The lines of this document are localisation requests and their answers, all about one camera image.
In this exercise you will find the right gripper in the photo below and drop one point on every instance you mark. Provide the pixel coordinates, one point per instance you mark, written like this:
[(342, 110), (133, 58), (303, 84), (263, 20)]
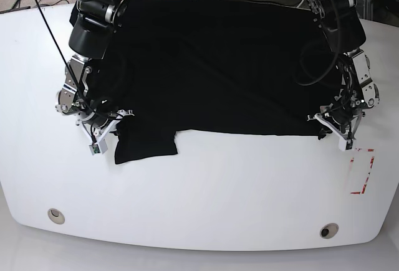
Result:
[(96, 127)]

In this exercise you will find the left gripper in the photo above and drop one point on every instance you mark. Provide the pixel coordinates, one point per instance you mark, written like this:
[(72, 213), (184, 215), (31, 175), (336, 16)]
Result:
[(342, 121)]

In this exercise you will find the black t-shirt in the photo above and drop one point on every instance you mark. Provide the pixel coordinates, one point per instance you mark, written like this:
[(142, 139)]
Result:
[(211, 65)]

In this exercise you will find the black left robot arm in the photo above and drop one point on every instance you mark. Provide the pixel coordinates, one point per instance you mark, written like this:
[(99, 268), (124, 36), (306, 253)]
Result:
[(345, 35)]

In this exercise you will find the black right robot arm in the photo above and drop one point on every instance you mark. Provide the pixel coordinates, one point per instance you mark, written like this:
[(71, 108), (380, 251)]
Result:
[(94, 24)]

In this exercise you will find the red tape rectangle marking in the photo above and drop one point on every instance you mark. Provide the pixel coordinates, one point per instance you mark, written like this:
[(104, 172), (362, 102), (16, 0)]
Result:
[(361, 166)]

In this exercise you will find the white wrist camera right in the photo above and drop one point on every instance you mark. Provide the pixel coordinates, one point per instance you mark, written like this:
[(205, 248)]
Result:
[(99, 147)]

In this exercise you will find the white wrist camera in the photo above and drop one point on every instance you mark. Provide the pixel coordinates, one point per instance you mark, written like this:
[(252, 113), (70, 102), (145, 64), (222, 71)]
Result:
[(99, 147), (346, 145)]

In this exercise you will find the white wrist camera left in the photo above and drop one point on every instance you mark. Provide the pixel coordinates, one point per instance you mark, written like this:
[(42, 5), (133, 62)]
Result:
[(346, 145)]

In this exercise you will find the left table cable grommet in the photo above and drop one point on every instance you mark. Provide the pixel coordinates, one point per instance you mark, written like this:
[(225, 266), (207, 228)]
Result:
[(56, 216)]

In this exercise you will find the table cable grommet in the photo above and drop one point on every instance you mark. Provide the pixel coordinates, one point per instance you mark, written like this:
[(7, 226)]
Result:
[(329, 231), (56, 216)]

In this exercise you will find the right table cable grommet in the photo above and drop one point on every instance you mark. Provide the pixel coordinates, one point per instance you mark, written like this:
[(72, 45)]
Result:
[(329, 231)]

